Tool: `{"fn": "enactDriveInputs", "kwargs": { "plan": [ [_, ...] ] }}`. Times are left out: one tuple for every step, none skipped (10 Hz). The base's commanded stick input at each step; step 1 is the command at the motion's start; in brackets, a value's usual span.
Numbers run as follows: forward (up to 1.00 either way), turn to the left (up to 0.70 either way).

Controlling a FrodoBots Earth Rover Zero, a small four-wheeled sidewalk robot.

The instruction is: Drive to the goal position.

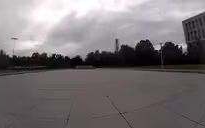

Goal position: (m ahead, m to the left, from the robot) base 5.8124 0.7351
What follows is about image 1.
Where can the lamp pole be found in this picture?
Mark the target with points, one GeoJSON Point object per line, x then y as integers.
{"type": "Point", "coordinates": [161, 56]}
{"type": "Point", "coordinates": [14, 45]}

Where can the low pale wall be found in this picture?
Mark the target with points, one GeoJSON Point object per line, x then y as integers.
{"type": "Point", "coordinates": [85, 67]}

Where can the thin tower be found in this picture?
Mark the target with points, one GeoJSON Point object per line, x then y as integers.
{"type": "Point", "coordinates": [116, 45]}

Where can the pale building with windows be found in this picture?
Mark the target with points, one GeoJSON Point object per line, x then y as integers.
{"type": "Point", "coordinates": [200, 28]}

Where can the grass strip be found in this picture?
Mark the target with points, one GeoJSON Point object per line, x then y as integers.
{"type": "Point", "coordinates": [183, 67]}

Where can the grey paved plaza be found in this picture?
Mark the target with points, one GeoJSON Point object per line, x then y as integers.
{"type": "Point", "coordinates": [100, 96]}

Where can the long row of trees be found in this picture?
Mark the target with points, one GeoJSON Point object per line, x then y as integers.
{"type": "Point", "coordinates": [140, 55]}

